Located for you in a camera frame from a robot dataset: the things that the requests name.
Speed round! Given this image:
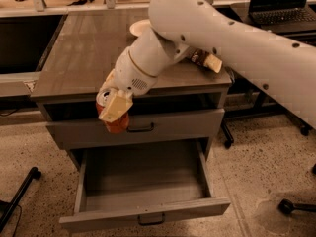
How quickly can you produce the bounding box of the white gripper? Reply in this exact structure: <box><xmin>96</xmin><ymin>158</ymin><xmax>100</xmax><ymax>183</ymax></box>
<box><xmin>98</xmin><ymin>50</ymin><xmax>157</xmax><ymax>122</ymax></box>

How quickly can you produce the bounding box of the black laptop stand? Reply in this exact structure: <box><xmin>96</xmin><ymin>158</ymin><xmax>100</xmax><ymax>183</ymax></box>
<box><xmin>217</xmin><ymin>3</ymin><xmax>316</xmax><ymax>149</ymax></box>

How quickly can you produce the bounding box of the black stand leg left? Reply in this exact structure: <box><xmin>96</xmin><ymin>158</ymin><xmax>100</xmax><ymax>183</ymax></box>
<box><xmin>0</xmin><ymin>167</ymin><xmax>41</xmax><ymax>232</ymax></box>

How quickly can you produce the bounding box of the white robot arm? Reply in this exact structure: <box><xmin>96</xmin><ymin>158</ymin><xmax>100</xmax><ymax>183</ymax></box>
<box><xmin>98</xmin><ymin>0</ymin><xmax>316</xmax><ymax>127</ymax></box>

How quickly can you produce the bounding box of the grey drawer cabinet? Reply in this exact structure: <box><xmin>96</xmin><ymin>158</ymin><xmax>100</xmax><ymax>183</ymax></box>
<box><xmin>32</xmin><ymin>9</ymin><xmax>230</xmax><ymax>165</ymax></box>

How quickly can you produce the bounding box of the red coke can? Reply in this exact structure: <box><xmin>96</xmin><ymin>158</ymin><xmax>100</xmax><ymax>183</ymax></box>
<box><xmin>96</xmin><ymin>92</ymin><xmax>129</xmax><ymax>133</ymax></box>

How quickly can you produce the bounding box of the white bowl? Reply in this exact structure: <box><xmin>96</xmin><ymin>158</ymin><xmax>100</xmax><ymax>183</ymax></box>
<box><xmin>129</xmin><ymin>19</ymin><xmax>151</xmax><ymax>37</ymax></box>

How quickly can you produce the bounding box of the open grey middle drawer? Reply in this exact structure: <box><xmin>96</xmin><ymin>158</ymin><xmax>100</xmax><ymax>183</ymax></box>
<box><xmin>60</xmin><ymin>139</ymin><xmax>230</xmax><ymax>233</ymax></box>

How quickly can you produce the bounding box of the black laptop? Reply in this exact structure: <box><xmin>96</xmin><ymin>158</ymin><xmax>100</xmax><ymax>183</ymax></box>
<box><xmin>249</xmin><ymin>0</ymin><xmax>316</xmax><ymax>25</ymax></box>

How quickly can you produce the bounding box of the brown chip bag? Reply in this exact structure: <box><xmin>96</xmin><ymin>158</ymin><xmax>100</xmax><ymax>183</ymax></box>
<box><xmin>189</xmin><ymin>49</ymin><xmax>222</xmax><ymax>73</ymax></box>

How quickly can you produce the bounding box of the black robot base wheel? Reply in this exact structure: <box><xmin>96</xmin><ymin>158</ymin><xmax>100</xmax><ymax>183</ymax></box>
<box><xmin>278</xmin><ymin>199</ymin><xmax>316</xmax><ymax>215</ymax></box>

